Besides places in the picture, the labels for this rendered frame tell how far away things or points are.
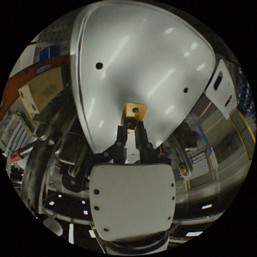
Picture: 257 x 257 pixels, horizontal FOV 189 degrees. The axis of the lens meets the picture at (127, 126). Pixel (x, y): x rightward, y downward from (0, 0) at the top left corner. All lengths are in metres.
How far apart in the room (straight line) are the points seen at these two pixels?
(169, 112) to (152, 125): 0.04
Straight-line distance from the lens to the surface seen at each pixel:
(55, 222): 0.55
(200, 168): 8.08
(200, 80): 0.16
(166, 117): 0.16
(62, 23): 0.62
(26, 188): 0.15
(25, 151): 0.19
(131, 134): 0.17
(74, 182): 0.42
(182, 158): 0.24
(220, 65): 0.20
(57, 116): 0.15
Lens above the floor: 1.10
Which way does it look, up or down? 40 degrees down
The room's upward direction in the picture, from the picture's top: 179 degrees clockwise
